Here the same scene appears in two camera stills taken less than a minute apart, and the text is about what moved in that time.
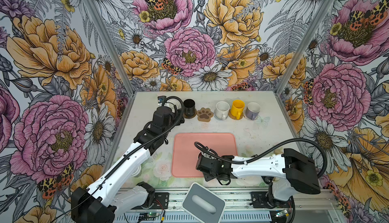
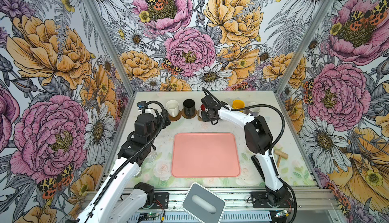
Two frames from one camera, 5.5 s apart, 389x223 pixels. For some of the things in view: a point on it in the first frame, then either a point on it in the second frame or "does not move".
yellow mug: x=237 y=108 does not move
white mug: x=171 y=102 does not move
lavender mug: x=252 y=110 does not move
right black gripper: x=207 y=177 -> x=204 y=118
